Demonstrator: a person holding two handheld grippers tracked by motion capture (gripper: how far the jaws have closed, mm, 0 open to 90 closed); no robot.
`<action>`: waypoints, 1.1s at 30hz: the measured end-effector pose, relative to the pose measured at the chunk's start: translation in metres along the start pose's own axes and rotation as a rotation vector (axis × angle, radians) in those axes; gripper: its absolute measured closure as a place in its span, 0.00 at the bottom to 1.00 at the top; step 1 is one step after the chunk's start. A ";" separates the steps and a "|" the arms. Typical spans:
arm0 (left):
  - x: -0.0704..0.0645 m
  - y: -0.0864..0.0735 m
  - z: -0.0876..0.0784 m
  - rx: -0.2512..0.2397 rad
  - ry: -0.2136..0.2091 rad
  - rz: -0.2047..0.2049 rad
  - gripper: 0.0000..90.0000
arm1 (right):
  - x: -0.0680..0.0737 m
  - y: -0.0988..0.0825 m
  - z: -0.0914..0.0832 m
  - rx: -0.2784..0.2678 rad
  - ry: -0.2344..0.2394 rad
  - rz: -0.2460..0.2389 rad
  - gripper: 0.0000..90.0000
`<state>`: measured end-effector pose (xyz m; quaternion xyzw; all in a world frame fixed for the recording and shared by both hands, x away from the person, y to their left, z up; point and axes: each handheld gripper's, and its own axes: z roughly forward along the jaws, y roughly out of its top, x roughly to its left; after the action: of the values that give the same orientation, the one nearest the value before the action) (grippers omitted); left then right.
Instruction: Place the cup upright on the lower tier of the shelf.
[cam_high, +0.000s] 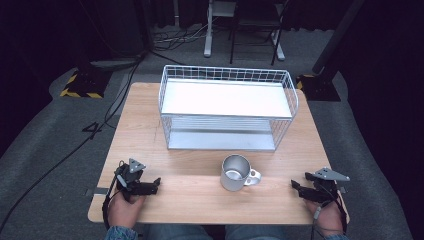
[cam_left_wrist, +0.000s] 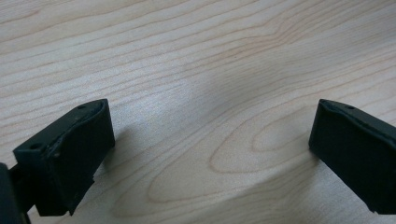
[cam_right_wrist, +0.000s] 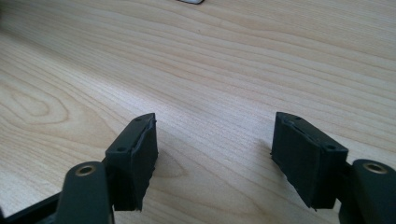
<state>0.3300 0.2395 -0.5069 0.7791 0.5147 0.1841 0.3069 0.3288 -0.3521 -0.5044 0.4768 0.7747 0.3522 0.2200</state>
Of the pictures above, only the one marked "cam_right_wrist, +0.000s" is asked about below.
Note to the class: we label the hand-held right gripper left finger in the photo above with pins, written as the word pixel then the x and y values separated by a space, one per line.
pixel 134 161

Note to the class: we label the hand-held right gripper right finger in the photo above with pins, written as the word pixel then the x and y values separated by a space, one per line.
pixel 306 161

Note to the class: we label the white flat object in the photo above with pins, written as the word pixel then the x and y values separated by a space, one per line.
pixel 191 1

